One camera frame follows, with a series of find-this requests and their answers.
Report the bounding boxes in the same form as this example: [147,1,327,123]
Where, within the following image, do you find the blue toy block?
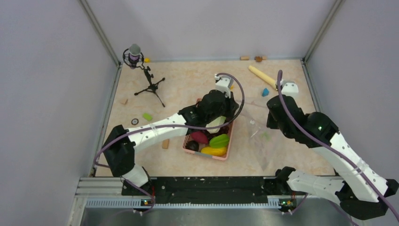
[262,88,270,97]

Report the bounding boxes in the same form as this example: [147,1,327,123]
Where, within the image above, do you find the black microphone tripod stand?
[134,66,166,107]

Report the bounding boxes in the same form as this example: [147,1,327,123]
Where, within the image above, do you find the light wooden cube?
[119,98,128,105]

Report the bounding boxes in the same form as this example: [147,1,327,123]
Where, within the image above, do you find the magenta toy sweet potato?
[190,131,209,144]

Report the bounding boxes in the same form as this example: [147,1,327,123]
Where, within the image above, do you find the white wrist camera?
[275,80,299,98]
[215,74,234,98]

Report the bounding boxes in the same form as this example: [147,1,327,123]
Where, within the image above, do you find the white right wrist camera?
[275,80,299,98]

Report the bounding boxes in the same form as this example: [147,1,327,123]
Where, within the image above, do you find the cream toy rolling pin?
[248,65,278,89]

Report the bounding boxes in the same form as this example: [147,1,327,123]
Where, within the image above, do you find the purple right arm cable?
[277,70,399,226]

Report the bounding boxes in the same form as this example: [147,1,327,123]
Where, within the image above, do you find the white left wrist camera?
[215,74,234,98]

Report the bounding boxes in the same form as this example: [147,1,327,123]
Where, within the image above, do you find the green rectangular block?
[142,113,153,121]

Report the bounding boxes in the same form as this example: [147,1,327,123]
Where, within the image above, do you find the tan wooden block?
[161,139,170,149]

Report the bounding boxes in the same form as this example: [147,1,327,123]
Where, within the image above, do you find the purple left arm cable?
[93,73,245,214]

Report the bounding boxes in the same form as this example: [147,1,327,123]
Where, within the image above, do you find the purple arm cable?
[93,73,245,214]
[277,70,399,226]

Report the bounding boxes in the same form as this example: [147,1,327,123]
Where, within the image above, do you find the green toy lettuce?
[206,116,226,134]

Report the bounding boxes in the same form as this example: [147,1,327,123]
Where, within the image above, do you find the brown round block at wall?
[254,56,263,62]

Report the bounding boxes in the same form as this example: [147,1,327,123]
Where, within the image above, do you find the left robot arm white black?
[101,90,243,195]

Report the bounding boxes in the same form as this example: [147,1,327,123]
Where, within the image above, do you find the grey microphone with shock mount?
[123,44,144,69]

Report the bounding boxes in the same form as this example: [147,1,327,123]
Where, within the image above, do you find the dark purple toy fruit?
[185,140,200,152]

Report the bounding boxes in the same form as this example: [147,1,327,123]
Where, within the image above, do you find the green toy starfruit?
[209,134,230,148]

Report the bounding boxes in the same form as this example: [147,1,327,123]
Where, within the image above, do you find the clear zip top bag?
[232,98,289,172]

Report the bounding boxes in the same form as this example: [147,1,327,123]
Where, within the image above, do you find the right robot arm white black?
[266,95,399,220]

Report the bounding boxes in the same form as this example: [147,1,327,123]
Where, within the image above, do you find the tan cork block at wall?
[240,56,250,61]

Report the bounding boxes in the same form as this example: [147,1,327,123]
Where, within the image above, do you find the dark red toy grapes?
[202,126,230,141]

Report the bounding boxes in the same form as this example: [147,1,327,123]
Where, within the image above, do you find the pink plastic basket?
[182,97,234,161]

